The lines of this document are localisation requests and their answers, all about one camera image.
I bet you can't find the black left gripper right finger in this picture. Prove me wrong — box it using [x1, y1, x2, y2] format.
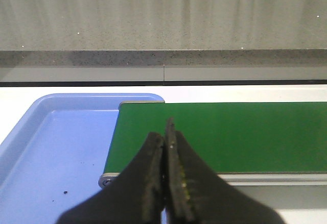
[165, 118, 284, 223]

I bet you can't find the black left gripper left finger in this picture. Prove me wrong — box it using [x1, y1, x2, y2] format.
[57, 132, 164, 223]

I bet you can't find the green conveyor belt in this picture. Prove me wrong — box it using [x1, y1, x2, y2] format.
[104, 102, 326, 173]

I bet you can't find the blue plastic tray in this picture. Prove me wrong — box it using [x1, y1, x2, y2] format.
[1, 93, 162, 223]

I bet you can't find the grey stone counter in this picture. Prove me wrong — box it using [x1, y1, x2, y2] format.
[1, 0, 326, 86]

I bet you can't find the aluminium conveyor frame rail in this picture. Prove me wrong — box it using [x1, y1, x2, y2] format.
[99, 172, 326, 188]

